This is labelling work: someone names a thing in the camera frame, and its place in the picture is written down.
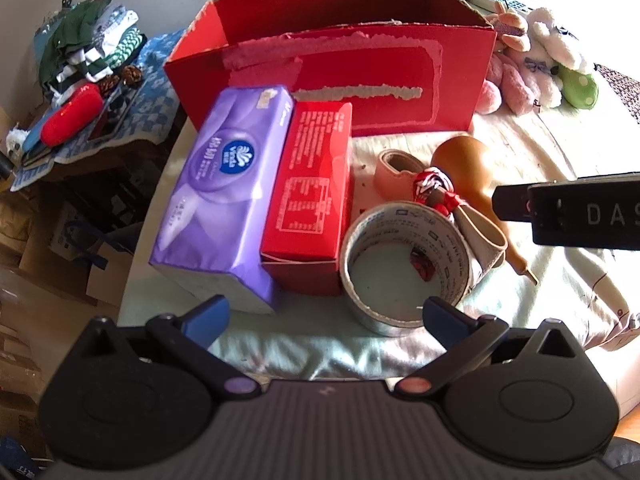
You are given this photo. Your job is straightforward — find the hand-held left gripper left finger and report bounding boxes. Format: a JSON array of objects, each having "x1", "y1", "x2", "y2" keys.
[{"x1": 75, "y1": 295, "x2": 261, "y2": 401}]

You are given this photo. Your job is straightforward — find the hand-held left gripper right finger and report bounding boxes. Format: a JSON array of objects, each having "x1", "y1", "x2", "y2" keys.
[{"x1": 395, "y1": 296, "x2": 583, "y2": 401}]

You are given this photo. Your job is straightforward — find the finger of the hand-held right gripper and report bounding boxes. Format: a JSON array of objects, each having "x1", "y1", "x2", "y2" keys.
[{"x1": 492, "y1": 182, "x2": 532, "y2": 222}]

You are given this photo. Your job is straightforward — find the brown gourd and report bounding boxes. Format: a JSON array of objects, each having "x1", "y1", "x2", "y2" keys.
[{"x1": 431, "y1": 136, "x2": 540, "y2": 286}]

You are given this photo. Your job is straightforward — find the printed packing tape roll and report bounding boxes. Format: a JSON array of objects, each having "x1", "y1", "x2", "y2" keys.
[{"x1": 340, "y1": 202, "x2": 488, "y2": 337}]

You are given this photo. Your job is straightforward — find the beige strap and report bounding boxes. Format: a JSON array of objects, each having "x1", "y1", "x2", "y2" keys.
[{"x1": 375, "y1": 149, "x2": 508, "y2": 272}]

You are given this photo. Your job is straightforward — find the purple tissue pack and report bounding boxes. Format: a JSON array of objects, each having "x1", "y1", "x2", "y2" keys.
[{"x1": 149, "y1": 85, "x2": 293, "y2": 315}]

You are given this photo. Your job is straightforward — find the small red carton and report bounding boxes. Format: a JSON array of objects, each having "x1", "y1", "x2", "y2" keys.
[{"x1": 260, "y1": 101, "x2": 354, "y2": 297}]

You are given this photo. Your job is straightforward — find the large red cardboard box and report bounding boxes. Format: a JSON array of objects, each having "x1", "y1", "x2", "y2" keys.
[{"x1": 164, "y1": 0, "x2": 498, "y2": 137}]

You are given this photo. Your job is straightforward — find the white bag with blue ribbon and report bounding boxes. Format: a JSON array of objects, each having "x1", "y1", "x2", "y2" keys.
[{"x1": 49, "y1": 200, "x2": 147, "y2": 307}]

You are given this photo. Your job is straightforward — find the pink plush rabbit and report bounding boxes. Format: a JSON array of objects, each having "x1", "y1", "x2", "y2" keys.
[{"x1": 475, "y1": 0, "x2": 537, "y2": 114}]

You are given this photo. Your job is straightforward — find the green plush toy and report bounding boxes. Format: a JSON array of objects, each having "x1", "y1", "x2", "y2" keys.
[{"x1": 556, "y1": 62, "x2": 599, "y2": 110}]

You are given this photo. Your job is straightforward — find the dark patterned cloth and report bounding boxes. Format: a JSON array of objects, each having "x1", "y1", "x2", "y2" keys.
[{"x1": 594, "y1": 63, "x2": 640, "y2": 125}]

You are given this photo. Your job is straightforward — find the white plush toy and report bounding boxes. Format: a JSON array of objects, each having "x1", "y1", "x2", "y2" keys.
[{"x1": 522, "y1": 7, "x2": 592, "y2": 109}]

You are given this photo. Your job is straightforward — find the cardboard boxes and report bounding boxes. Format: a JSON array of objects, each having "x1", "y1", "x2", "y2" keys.
[{"x1": 0, "y1": 195, "x2": 126, "y2": 466}]

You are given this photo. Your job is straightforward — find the blue white patterned cloth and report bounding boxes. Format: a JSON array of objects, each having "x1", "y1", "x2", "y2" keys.
[{"x1": 10, "y1": 30, "x2": 190, "y2": 192}]

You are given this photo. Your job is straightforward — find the black tablet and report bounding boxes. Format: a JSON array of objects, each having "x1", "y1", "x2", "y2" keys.
[{"x1": 89, "y1": 86, "x2": 139, "y2": 144}]

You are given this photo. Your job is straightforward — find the pile of folded clothes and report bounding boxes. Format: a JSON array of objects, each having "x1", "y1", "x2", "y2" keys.
[{"x1": 34, "y1": 0, "x2": 147, "y2": 97}]

